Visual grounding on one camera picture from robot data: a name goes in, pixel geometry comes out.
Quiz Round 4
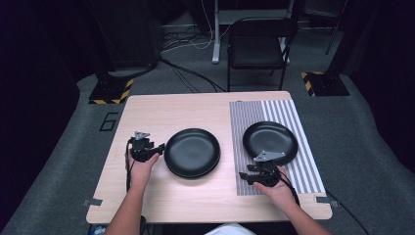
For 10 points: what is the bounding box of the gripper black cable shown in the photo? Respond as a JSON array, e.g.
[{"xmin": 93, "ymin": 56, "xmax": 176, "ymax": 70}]
[
  {"xmin": 276, "ymin": 167, "xmax": 301, "ymax": 208},
  {"xmin": 125, "ymin": 138, "xmax": 135, "ymax": 194}
]

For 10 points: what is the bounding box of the black yellow striped stand base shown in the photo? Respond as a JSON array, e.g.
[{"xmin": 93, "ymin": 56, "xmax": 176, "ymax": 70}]
[
  {"xmin": 87, "ymin": 70, "xmax": 135, "ymax": 106},
  {"xmin": 300, "ymin": 70, "xmax": 350, "ymax": 98}
]

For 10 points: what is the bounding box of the blue white object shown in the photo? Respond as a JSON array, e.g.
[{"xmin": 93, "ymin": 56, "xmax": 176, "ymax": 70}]
[{"xmin": 88, "ymin": 224, "xmax": 108, "ymax": 235}]

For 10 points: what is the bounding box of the grey tape tab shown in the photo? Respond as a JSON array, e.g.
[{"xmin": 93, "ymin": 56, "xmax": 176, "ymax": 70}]
[
  {"xmin": 314, "ymin": 195, "xmax": 341, "ymax": 209},
  {"xmin": 81, "ymin": 197, "xmax": 104, "ymax": 208}
]

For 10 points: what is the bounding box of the bundle of floor cables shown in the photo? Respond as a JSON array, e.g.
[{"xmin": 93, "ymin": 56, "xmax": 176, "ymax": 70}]
[{"xmin": 160, "ymin": 0, "xmax": 233, "ymax": 55}]

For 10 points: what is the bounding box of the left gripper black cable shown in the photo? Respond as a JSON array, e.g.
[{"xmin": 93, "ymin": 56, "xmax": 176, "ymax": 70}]
[{"xmin": 125, "ymin": 138, "xmax": 135, "ymax": 194}]

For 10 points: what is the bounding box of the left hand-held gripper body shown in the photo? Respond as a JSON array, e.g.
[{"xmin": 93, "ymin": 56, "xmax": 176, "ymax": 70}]
[{"xmin": 129, "ymin": 130, "xmax": 156, "ymax": 164}]

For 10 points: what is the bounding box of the thin black floor cable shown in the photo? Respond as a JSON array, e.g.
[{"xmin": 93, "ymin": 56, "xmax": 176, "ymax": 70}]
[{"xmin": 326, "ymin": 190, "xmax": 372, "ymax": 235}]

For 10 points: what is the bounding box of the black folding chair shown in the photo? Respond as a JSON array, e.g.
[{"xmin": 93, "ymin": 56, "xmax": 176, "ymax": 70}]
[{"xmin": 226, "ymin": 17, "xmax": 300, "ymax": 92}]

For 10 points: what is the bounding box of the person's left hand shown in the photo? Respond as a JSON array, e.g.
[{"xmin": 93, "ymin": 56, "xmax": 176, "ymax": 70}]
[{"xmin": 126, "ymin": 150, "xmax": 161, "ymax": 190}]

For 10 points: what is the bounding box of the person's white clothing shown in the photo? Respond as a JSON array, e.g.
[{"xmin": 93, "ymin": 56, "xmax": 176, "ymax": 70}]
[{"xmin": 204, "ymin": 222, "xmax": 257, "ymax": 235}]

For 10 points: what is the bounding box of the black plate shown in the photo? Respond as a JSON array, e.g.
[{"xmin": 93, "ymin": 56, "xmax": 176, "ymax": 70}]
[
  {"xmin": 242, "ymin": 120, "xmax": 300, "ymax": 166},
  {"xmin": 166, "ymin": 164, "xmax": 219, "ymax": 180},
  {"xmin": 163, "ymin": 127, "xmax": 221, "ymax": 176}
]

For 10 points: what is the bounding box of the person's right hand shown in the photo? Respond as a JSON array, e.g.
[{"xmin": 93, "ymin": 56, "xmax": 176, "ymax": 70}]
[{"xmin": 253, "ymin": 165, "xmax": 298, "ymax": 212}]

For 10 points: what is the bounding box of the grey white striped mat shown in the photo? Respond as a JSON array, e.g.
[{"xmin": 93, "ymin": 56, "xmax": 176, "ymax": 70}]
[{"xmin": 228, "ymin": 99, "xmax": 327, "ymax": 197}]

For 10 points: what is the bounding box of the white desk frame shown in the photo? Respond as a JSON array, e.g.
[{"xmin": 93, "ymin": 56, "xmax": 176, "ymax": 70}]
[{"xmin": 210, "ymin": 0, "xmax": 297, "ymax": 65}]

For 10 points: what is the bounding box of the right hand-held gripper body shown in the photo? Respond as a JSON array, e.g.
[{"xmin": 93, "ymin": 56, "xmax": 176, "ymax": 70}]
[{"xmin": 248, "ymin": 150, "xmax": 282, "ymax": 188}]

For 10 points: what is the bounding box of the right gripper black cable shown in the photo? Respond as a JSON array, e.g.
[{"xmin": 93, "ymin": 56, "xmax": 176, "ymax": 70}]
[{"xmin": 276, "ymin": 167, "xmax": 301, "ymax": 208}]

